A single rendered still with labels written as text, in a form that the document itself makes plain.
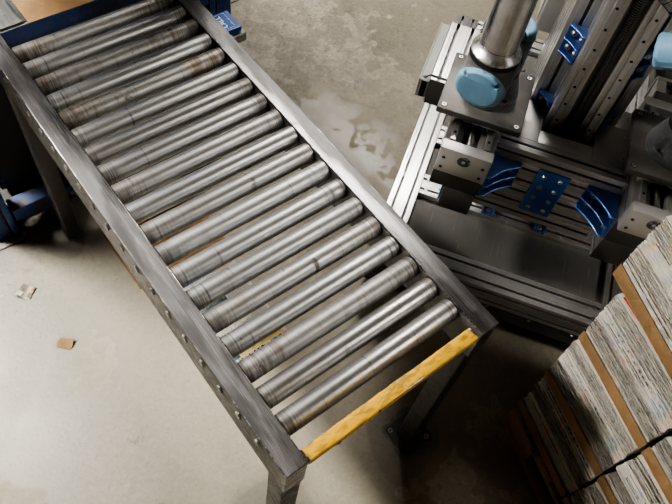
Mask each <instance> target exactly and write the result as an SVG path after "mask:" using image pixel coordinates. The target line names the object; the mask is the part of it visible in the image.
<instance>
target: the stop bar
mask: <svg viewBox="0 0 672 504"><path fill-rule="evenodd" d="M478 339H479V337H478V335H477V334H476V333H475V332H474V331H473V330H472V329H471V328H468V329H467V330H465V331H464V332H463V333H461V334H460V335H458V336H457V337H456V338H454V339H453V340H452V341H450V342H449V343H447V344H446V345H445V346H443V347H442V348H440V349H439V350H438V351H436V352H435V353H433V354H432V355H431V356H429V357H428V358H427V359H425V360H424V361H422V362H421V363H420V364H418V365H417V366H415V367H414V368H413V369H411V370H410V371H409V372H407V373H406V374H404V375H403V376H402V377H400V378H399V379H397V380H396V381H395V382H393V383H392V384H390V385H389V386H388V387H386V388H385V389H384V390H382V391H381V392H379V393H378V394H377V395H375V396H374V397H372V398H371V399H370V400H368V401H367V402H366V403H364V404H363V405H361V406H360V407H359V408H357V409H356V410H354V411H353V412H352V413H350V414H349V415H348V416H346V417H345V418H343V419H342V420H341V421H339V422H338V423H336V424H335V425H334V426H332V427H331V428H329V429H328V430H327V431H325V432H324V433H323V434H321V435H320V436H318V437H317V438H316V439H314V440H313V441H311V442H310V443H309V444H307V445H306V446H305V447H303V448H302V449H301V450H300V454H301V455H302V457H303V458H304V460H305V461H306V462H307V464H311V463H312V462H314V461H315V460H317V459H318V458H319V457H321V456H322V455H323V454H325V453H326V452H327V451H329V450H330V449H331V448H333V447H334V446H336V445H339V444H341V443H342V440H344V439H345V438H346V437H348V436H349V435H350V434H352V433H353V432H355V431H356V430H357V429H359V428H360V427H361V426H363V425H364V424H365V423H367V422H368V421H369V420H371V419H372V418H374V417H375V416H376V415H378V414H379V413H380V412H382V411H383V410H384V409H386V408H387V407H388V406H390V405H391V404H393V403H394V402H395V401H397V400H398V399H399V398H401V397H402V396H403V395H405V394H406V393H407V392H409V391H410V390H412V389H413V388H414V387H416V386H417V385H418V384H420V383H421V382H422V381H424V380H425V379H426V378H428V377H429V376H431V375H432V374H433V373H435V372H436V371H437V370H439V369H440V368H441V367H443V366H444V365H445V364H447V363H448V362H450V361H451V360H452V359H454V358H457V357H458V356H459V354H460V353H462V352H463V351H464V350H466V349H467V348H469V347H470V346H471V345H473V344H474V343H475V342H477V341H478Z"/></svg>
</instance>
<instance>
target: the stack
mask: <svg viewBox="0 0 672 504"><path fill-rule="evenodd" d="M604 309H605V310H603V311H601V312H600V313H599V316H597V317H596V318H595V320H594V322H592V323H591V324H590V325H589V326H588V328H587V331H586V332H585V333H586V334H587V336H588V338H589V340H590V342H591V343H592V345H593V347H594V349H595V350H596V352H597V354H598V356H599V357H600V359H601V361H602V363H603V364H604V366H605V368H606V370H607V371H608V373H609V375H610V377H611V378H612V380H613V382H614V384H615V386H616V387H617V389H618V391H619V393H620V394H621V396H622V398H623V400H624V402H625V404H626V405H627V407H628V409H629V411H630V413H631V415H632V416H633V418H634V420H635V422H636V424H637V426H638V427H639V429H640V431H641V433H642V435H643V437H644V439H645V440H646V442H647V444H649V443H652V442H655V441H658V440H661V439H663V440H662V441H659V442H657V443H656V445H655V444H653V445H655V446H653V448H651V450H652V451H653V453H654V455H655V457H656V458H657V460H658V462H659V464H660V465H661V467H662V469H663V471H664V472H665V474H666V476H667V478H668V479H669V481H670V483H671V485H672V381H671V379H670V377H669V375H668V374H667V372H666V370H665V368H664V366H663V365H662V363H661V361H660V359H659V357H658V355H657V354H656V352H655V350H654V348H653V346H652V345H651V343H650V341H649V339H648V337H647V335H646V334H645V332H644V330H643V328H642V326H641V325H640V323H639V321H638V319H637V317H636V316H635V314H634V312H633V310H632V308H631V306H630V305H629V303H628V301H627V299H626V297H625V296H624V294H623V293H621V294H618V295H616V296H614V297H613V299H612V300H611V302H609V304H607V305H606V307H604ZM550 372H551V374H552V376H553V378H554V380H555V382H556V384H557V385H558V387H559V389H560V391H561V393H562V395H563V396H564V398H565V400H566V402H567V404H568V406H569V408H570V409H571V411H572V413H573V415H574V417H575V419H576V421H577V423H578V424H579V426H580V428H581V430H582V432H583V434H584V436H585V438H586V440H587V442H588V444H589V446H590V448H591V450H592V451H593V453H594V455H595V457H596V459H597V461H598V463H599V465H600V467H601V469H602V471H603V472H606V471H609V470H612V469H614V468H616V470H617V471H614V472H612V473H609V474H606V475H605V476H604V478H605V480H606V481H607V483H608V485H609V487H610V489H611V491H612V493H613V495H614V496H615V498H616V500H617V502H618V504H669V502H668V501H667V499H666V497H665V495H664V493H663V491H662V490H661V488H660V486H659V484H658V482H657V481H656V479H655V477H654V475H653V473H652V471H651V470H650V468H649V466H648V464H647V462H646V461H645V459H644V457H643V455H642V453H641V452H642V451H643V450H645V449H646V448H648V447H649V446H647V447H644V448H642V447H641V449H638V447H637V445H636V443H635V442H634V440H633V438H632V436H631V434H630V432H629V431H628V429H627V427H626V425H625V423H624V421H623V420H622V418H621V416H620V414H619V412H618V410H617V409H616V407H615V405H614V403H613V401H612V399H611V398H610V396H609V394H608V392H607V390H606V388H605V387H604V385H603V383H602V381H601V379H600V377H599V376H598V374H597V372H596V370H595V368H594V366H593V365H592V363H591V361H590V359H589V357H588V355H587V354H586V352H585V350H584V348H583V346H582V344H581V343H580V341H579V339H578V340H575V341H573V342H572V343H571V346H569V348H567V349H566V350H565V353H563V354H562V355H561V357H559V359H557V362H555V364H554V365H552V367H551V369H550ZM534 385H535V386H533V387H532V389H531V390H532V391H531V392H529V394H528V396H527V397H525V398H523V399H522V401H523V403H524V405H525V407H526V409H527V411H528V414H529V416H530V418H531V420H532V422H533V424H534V426H535V428H536V430H537V432H538V434H539V436H540V439H541V441H542V443H543V445H544V447H545V449H546V452H547V454H548V456H549V458H550V460H551V462H552V465H553V467H554V469H555V471H556V473H557V476H558V478H559V480H560V482H561V484H562V486H563V489H564V491H565V493H566V494H568V493H572V492H575V491H576V492H575V493H572V494H571V496H569V497H568V500H569V501H570V503H571V504H609V503H608V501H607V499H606V497H605V495H604V493H603V491H602V489H601V487H600V485H599V483H598V481H597V478H599V477H600V476H601V475H599V476H596V475H595V473H594V471H593V469H592V467H591V465H590V464H589V462H588V460H587V458H586V456H585V454H584V452H583V450H582V448H581V446H580V444H579V442H578V440H577V438H576V437H575V435H574V433H573V431H572V429H571V427H570V425H569V423H568V421H567V419H566V417H565V415H564V413H563V411H562V409H561V408H560V406H559V404H558V402H557V400H556V398H555V396H554V394H553V392H552V390H551V388H550V386H549V384H548V382H547V381H546V379H545V377H543V378H542V379H541V381H538V382H537V383H535V384H534ZM501 419H502V422H503V424H504V426H505V428H506V430H507V433H508V435H509V437H510V439H511V441H512V444H513V446H514V448H515V450H516V452H517V455H518V457H519V459H520V461H521V463H522V465H523V468H524V470H525V472H526V474H527V476H528V479H529V481H530V483H531V485H532V487H533V490H534V492H535V494H536V496H537V498H538V501H539V503H540V504H552V502H551V500H550V498H549V496H548V494H547V491H546V489H545V487H544V485H543V483H542V481H541V478H540V476H539V474H538V472H537V470H536V468H535V466H534V463H533V461H532V459H531V458H532V457H533V458H534V460H535V462H536V464H537V466H538V468H539V470H540V473H541V475H542V477H543V479H544V481H545V483H546V486H547V488H548V490H549V492H550V494H551V496H552V498H553V501H554V503H555V504H563V502H562V499H563V498H565V496H564V495H563V496H562V497H560V494H559V492H558V490H557V488H556V486H555V484H554V482H553V479H552V477H551V475H550V473H549V471H548V469H547V467H546V464H545V462H544V460H543V458H542V456H541V454H540V452H539V449H538V447H537V445H536V443H535V441H534V439H533V437H532V434H531V432H530V430H529V428H528V426H527V424H526V422H525V419H524V417H523V415H522V413H521V411H520V409H519V407H518V404H515V405H514V406H513V407H512V408H511V409H510V411H509V412H508V413H507V414H506V415H505V416H503V417H502V418H501ZM647 444H646V445H647ZM566 494H565V495H566Z"/></svg>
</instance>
